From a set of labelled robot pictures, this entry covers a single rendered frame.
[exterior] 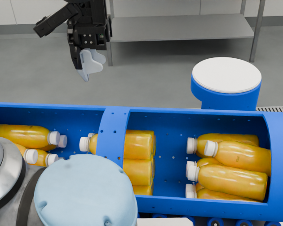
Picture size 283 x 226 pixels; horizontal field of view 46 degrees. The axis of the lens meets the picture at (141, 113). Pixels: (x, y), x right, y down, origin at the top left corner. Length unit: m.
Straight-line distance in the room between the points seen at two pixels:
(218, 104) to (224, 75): 0.13
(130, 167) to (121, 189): 0.46
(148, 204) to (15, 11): 3.94
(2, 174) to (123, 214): 0.15
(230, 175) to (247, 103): 0.57
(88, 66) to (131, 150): 0.25
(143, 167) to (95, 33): 0.35
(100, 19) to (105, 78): 2.70
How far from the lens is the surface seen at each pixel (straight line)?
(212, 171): 0.86
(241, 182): 0.85
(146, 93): 3.13
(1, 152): 0.43
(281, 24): 4.64
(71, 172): 0.42
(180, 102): 3.02
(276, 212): 0.87
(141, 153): 0.86
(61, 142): 1.06
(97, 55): 0.79
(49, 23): 0.74
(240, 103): 1.35
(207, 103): 1.36
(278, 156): 0.82
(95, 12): 0.71
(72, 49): 0.73
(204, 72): 1.42
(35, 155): 0.97
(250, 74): 1.44
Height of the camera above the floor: 1.75
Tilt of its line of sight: 37 degrees down
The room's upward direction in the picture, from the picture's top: 3 degrees counter-clockwise
